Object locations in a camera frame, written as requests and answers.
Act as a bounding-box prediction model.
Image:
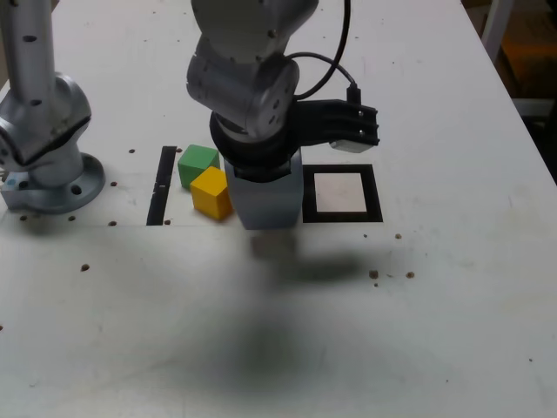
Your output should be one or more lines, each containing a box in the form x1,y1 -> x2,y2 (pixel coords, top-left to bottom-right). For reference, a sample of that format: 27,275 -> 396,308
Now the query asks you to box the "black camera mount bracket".
289,98 -> 382,149

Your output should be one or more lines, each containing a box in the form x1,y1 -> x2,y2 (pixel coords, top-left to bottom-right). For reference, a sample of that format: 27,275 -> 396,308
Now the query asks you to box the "black cable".
289,0 -> 363,105

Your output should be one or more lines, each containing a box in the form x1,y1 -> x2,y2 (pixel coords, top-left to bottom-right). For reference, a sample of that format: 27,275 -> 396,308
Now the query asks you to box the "green cube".
177,144 -> 220,191

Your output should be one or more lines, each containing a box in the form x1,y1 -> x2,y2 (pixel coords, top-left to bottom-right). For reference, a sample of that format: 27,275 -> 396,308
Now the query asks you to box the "white metal frame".
480,0 -> 557,118

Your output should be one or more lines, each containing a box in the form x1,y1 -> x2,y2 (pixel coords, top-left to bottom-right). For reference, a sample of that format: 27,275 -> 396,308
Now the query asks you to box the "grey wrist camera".
329,138 -> 376,154

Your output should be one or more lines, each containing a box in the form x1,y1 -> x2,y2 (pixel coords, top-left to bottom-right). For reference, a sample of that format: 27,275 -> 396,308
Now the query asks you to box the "black tape strip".
145,145 -> 178,226

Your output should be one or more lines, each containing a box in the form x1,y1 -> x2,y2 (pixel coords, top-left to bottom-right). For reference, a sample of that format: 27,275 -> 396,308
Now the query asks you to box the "yellow cube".
190,166 -> 235,221

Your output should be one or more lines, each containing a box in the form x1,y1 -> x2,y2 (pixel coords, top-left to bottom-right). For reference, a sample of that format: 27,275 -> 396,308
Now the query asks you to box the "black tape square outline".
301,163 -> 384,224

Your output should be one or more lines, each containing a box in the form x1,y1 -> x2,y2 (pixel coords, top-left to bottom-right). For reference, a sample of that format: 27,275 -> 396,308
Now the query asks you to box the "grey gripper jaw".
225,150 -> 305,231

